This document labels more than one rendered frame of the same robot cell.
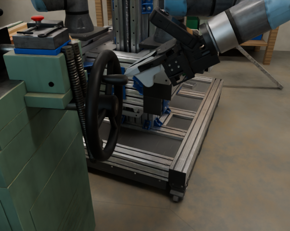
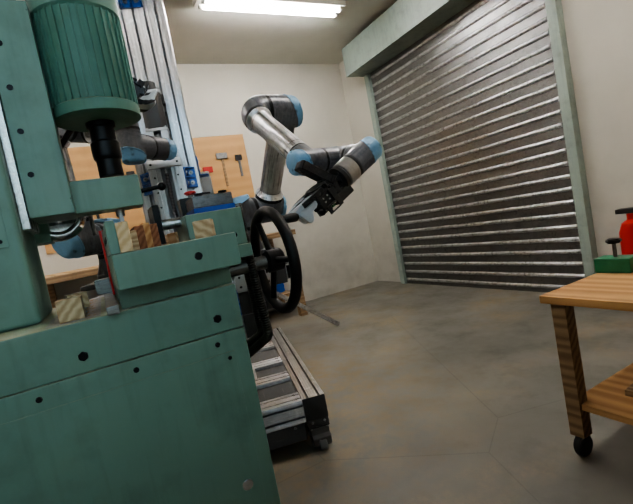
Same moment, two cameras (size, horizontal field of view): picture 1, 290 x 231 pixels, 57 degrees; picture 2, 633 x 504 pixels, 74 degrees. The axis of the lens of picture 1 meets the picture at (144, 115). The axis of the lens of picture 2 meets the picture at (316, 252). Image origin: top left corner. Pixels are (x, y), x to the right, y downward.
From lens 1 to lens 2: 0.78 m
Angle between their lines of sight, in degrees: 42
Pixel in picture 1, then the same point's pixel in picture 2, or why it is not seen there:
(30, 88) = not seen: hidden behind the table
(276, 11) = (374, 148)
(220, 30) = (349, 165)
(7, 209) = (241, 363)
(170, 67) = (324, 200)
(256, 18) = (366, 154)
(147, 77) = (309, 213)
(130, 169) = not seen: hidden behind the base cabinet
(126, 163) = not seen: hidden behind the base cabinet
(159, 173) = (291, 415)
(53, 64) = (236, 214)
